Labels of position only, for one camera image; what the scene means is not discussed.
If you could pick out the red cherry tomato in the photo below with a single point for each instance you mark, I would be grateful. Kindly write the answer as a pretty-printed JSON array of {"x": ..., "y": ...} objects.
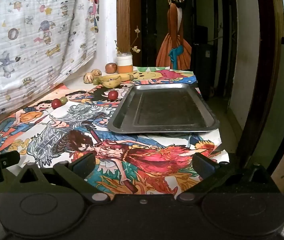
[
  {"x": 55, "y": 103},
  {"x": 113, "y": 95}
]

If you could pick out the metal baking tray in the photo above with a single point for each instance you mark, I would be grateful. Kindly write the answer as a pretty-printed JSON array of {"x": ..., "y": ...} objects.
[{"x": 167, "y": 110}]

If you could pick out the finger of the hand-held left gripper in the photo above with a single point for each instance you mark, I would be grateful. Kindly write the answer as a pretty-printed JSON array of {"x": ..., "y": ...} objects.
[{"x": 9, "y": 158}]

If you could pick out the cartoon wall sticker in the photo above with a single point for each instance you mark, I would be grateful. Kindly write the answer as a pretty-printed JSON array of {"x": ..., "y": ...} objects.
[{"x": 95, "y": 5}]

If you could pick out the dried flower sprig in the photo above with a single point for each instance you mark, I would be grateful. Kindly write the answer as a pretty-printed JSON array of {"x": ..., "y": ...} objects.
[{"x": 134, "y": 47}]

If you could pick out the wall poster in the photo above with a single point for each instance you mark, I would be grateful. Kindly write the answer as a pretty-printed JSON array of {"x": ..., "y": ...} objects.
[{"x": 174, "y": 42}]

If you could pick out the wooden door frame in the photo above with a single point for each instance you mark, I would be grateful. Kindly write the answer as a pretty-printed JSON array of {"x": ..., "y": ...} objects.
[{"x": 124, "y": 17}]

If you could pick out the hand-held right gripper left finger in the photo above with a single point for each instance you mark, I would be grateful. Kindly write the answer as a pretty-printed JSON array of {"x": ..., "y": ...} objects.
[{"x": 84, "y": 163}]

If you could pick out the black cabinet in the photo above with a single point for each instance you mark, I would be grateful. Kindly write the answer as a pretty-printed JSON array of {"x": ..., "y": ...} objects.
[{"x": 204, "y": 65}]

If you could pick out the white and orange jar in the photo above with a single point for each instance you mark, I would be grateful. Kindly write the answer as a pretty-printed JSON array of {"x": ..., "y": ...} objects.
[{"x": 124, "y": 63}]

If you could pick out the red apple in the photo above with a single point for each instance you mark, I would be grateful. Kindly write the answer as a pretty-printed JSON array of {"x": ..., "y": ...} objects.
[{"x": 111, "y": 68}]

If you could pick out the bear cartoon poster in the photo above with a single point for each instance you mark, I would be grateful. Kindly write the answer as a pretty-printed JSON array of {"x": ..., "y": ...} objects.
[{"x": 157, "y": 76}]

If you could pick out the striped small melon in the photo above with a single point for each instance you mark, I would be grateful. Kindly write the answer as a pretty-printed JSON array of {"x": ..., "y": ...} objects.
[
  {"x": 97, "y": 73},
  {"x": 89, "y": 78}
]

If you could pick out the dark brown door frame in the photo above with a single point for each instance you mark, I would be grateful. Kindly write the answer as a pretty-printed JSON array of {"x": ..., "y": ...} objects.
[{"x": 261, "y": 67}]

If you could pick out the yellow banana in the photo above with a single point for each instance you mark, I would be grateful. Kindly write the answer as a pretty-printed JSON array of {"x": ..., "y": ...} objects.
[
  {"x": 110, "y": 81},
  {"x": 125, "y": 77}
]

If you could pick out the printed blanket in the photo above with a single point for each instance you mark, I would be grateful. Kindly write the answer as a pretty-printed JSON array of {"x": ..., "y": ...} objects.
[{"x": 32, "y": 42}]

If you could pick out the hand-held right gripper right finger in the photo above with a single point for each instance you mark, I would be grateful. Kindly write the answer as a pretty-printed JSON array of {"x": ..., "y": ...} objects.
[{"x": 203, "y": 165}]

